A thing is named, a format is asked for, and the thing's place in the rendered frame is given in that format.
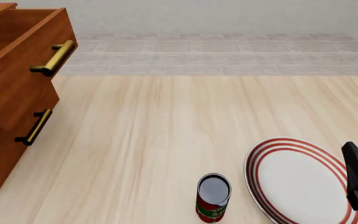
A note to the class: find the red tomato sauce tin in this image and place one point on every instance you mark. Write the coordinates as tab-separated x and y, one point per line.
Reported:
212	207

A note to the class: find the closed wooden drawer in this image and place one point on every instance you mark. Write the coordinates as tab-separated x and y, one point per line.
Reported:
8	109

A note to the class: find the white plate with red rings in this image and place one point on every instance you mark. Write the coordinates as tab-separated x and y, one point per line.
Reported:
297	184

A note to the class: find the open wooden drawer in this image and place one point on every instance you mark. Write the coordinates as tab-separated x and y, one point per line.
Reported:
26	56

